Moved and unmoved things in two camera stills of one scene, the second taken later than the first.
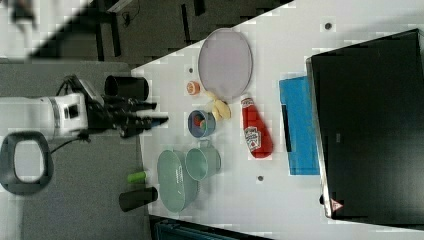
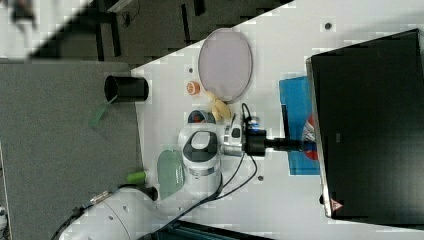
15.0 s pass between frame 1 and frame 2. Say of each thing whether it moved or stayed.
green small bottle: stayed
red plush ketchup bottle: moved
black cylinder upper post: stayed
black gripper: moved
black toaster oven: stayed
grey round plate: stayed
